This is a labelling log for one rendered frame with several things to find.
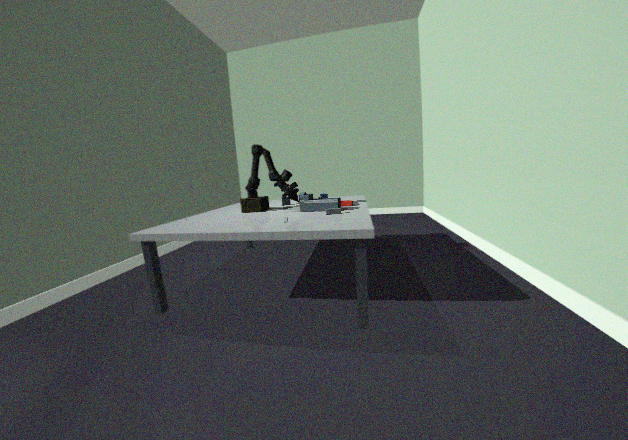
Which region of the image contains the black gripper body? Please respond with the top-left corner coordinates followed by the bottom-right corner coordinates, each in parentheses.
top-left (281, 183), bottom-right (299, 199)

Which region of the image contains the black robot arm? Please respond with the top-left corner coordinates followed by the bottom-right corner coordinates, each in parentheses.
top-left (245, 145), bottom-right (298, 198)

